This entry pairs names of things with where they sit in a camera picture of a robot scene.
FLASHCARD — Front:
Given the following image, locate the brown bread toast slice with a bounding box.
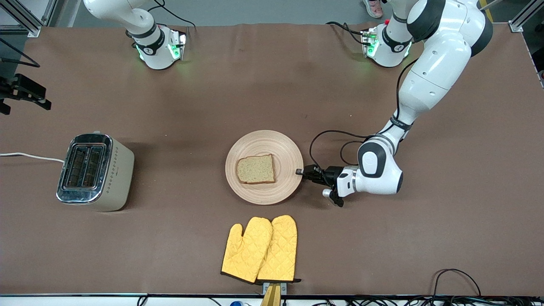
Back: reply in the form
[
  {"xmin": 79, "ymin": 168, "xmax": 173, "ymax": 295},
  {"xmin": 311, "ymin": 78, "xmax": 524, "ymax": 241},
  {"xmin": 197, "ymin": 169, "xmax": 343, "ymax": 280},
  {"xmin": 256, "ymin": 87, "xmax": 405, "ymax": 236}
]
[{"xmin": 236, "ymin": 154, "xmax": 276, "ymax": 184}]

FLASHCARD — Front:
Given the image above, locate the black left arm base cable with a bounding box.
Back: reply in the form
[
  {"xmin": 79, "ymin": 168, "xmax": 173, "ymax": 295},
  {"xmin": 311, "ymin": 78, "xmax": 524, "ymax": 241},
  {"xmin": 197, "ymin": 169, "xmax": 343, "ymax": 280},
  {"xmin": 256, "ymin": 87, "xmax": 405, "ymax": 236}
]
[{"xmin": 326, "ymin": 21, "xmax": 366, "ymax": 45}]

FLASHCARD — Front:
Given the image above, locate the black arm base cable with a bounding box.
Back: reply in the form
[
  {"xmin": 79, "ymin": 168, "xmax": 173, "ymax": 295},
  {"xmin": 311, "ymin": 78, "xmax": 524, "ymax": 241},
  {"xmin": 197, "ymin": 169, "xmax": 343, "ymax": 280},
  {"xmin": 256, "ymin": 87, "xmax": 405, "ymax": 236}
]
[
  {"xmin": 147, "ymin": 0, "xmax": 197, "ymax": 30},
  {"xmin": 326, "ymin": 21, "xmax": 366, "ymax": 45}
]

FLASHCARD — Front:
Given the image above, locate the chrome and cream toaster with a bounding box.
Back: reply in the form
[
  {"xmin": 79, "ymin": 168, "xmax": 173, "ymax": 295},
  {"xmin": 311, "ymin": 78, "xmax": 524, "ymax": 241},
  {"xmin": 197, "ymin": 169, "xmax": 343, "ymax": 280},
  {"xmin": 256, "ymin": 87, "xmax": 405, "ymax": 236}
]
[{"xmin": 56, "ymin": 131, "xmax": 135, "ymax": 212}]

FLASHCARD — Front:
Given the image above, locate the black right arm base cable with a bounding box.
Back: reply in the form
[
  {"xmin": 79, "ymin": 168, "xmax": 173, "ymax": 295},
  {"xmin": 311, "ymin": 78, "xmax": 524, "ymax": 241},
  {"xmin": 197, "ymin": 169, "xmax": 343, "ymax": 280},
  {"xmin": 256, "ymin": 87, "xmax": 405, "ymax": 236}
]
[{"xmin": 147, "ymin": 0, "xmax": 197, "ymax": 30}]

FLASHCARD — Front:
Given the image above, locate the white toaster power cable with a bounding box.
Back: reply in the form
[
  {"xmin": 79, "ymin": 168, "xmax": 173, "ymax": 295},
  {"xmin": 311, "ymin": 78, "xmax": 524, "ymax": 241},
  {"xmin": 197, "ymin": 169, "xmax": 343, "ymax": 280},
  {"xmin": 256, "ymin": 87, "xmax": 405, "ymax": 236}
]
[{"xmin": 0, "ymin": 152, "xmax": 65, "ymax": 164}]

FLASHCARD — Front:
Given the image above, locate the round light wooden plate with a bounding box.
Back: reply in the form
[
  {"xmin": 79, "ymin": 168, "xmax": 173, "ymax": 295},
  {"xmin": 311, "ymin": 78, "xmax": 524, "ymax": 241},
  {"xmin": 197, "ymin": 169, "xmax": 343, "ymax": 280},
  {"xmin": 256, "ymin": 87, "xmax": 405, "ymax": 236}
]
[{"xmin": 225, "ymin": 130, "xmax": 304, "ymax": 205}]

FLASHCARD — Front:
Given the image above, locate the black left arm gripper cable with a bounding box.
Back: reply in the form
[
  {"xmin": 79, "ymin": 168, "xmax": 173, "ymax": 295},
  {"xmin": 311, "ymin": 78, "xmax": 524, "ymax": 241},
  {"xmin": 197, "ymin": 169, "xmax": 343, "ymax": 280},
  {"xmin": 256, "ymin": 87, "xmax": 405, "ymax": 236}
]
[{"xmin": 309, "ymin": 59, "xmax": 419, "ymax": 170}]

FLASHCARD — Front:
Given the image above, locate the yellow wooden stick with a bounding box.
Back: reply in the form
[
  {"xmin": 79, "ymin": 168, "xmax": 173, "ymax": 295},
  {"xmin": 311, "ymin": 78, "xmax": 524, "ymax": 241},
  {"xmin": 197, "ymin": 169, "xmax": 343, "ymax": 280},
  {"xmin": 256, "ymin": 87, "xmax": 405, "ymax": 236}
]
[{"xmin": 260, "ymin": 284, "xmax": 282, "ymax": 306}]

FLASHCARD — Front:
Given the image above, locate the black looped cable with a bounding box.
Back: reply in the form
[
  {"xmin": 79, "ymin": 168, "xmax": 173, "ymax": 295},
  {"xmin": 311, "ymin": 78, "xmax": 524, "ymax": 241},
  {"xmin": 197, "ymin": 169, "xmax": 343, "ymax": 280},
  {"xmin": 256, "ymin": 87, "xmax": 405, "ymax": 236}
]
[{"xmin": 431, "ymin": 268, "xmax": 483, "ymax": 298}]

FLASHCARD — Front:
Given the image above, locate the pink shoe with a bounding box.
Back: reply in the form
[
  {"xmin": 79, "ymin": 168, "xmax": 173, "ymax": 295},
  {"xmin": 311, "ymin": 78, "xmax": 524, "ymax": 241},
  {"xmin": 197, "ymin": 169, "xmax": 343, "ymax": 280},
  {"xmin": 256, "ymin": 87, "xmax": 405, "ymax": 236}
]
[{"xmin": 363, "ymin": 0, "xmax": 384, "ymax": 19}]

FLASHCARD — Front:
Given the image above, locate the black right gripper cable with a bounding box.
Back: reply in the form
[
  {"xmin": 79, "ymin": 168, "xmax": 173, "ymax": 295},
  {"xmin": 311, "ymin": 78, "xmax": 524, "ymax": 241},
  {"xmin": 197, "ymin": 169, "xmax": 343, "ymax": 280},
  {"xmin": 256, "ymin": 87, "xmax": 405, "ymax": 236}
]
[{"xmin": 0, "ymin": 37, "xmax": 41, "ymax": 68}]

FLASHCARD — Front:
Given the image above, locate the aluminium frame profile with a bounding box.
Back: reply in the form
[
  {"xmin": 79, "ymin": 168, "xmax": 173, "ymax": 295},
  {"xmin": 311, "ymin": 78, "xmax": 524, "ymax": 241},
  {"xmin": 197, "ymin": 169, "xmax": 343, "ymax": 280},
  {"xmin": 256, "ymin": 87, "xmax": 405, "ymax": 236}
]
[
  {"xmin": 0, "ymin": 0, "xmax": 58, "ymax": 38},
  {"xmin": 509, "ymin": 0, "xmax": 544, "ymax": 33}
]

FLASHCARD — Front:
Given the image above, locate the brown table cover mat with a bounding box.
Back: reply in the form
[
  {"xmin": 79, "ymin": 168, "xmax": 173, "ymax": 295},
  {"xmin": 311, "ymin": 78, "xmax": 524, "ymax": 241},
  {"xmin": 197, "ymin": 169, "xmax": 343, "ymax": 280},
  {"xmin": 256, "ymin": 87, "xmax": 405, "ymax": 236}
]
[{"xmin": 0, "ymin": 22, "xmax": 544, "ymax": 296}]

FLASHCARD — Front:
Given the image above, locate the yellow quilted oven mitt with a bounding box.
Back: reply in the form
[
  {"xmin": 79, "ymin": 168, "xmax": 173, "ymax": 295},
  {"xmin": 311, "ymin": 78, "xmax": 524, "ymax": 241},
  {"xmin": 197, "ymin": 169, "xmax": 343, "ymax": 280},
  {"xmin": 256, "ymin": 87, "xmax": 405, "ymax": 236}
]
[
  {"xmin": 257, "ymin": 215, "xmax": 301, "ymax": 283},
  {"xmin": 221, "ymin": 217, "xmax": 273, "ymax": 284}
]

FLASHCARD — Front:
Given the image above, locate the small metal bracket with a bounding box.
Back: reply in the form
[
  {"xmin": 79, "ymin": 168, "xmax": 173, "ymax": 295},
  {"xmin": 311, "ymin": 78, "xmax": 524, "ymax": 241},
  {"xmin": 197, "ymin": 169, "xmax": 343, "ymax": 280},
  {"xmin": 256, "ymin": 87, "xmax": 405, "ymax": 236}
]
[{"xmin": 262, "ymin": 281, "xmax": 287, "ymax": 296}]

